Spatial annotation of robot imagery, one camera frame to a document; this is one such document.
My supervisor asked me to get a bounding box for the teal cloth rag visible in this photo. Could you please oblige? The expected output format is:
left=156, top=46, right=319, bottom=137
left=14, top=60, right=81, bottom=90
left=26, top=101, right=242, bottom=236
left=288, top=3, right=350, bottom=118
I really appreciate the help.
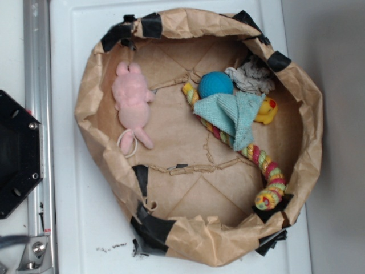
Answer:
left=194, top=91, right=266, bottom=151

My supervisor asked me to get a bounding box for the aluminium extrusion rail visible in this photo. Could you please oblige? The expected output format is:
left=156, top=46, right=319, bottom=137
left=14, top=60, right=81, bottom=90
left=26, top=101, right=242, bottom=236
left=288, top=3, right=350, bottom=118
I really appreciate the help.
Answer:
left=23, top=1, right=59, bottom=273

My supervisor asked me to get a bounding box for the yellow rubber duck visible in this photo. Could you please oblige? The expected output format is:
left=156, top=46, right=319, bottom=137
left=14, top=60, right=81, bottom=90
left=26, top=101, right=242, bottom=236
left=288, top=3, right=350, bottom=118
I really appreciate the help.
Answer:
left=254, top=97, right=278, bottom=125

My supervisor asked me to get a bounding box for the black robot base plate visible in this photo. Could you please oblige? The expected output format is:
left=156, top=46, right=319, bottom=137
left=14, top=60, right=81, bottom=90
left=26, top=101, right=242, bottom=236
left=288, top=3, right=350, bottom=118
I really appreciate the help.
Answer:
left=1, top=90, right=42, bottom=219

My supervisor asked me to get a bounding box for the metal corner bracket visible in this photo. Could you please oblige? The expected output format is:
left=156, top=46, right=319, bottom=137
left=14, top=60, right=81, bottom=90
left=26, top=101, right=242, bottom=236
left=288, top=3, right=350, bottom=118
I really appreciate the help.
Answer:
left=16, top=236, right=52, bottom=273

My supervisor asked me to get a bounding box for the pink plush bunny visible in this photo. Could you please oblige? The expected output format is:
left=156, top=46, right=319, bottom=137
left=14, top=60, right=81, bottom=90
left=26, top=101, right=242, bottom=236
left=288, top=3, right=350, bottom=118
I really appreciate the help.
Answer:
left=112, top=62, right=155, bottom=157

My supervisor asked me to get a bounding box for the white grey knotted cloth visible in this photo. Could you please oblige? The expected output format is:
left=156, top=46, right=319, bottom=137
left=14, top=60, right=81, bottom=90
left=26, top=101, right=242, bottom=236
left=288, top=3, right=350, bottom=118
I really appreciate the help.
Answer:
left=224, top=55, right=275, bottom=95

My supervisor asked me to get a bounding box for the brown paper bag bin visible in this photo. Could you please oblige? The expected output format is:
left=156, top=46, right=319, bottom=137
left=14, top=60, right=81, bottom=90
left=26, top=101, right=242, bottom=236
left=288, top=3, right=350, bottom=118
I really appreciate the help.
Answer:
left=75, top=8, right=323, bottom=267

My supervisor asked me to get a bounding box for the blue rubber ball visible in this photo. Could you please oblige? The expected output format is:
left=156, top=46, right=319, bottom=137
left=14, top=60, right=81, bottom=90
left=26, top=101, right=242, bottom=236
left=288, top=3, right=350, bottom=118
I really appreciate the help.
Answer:
left=198, top=71, right=234, bottom=98

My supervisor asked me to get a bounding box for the colourful braided rope toy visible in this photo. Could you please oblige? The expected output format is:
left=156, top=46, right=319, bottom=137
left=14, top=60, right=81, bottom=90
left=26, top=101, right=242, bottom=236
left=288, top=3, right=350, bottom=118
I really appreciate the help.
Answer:
left=182, top=83, right=287, bottom=211

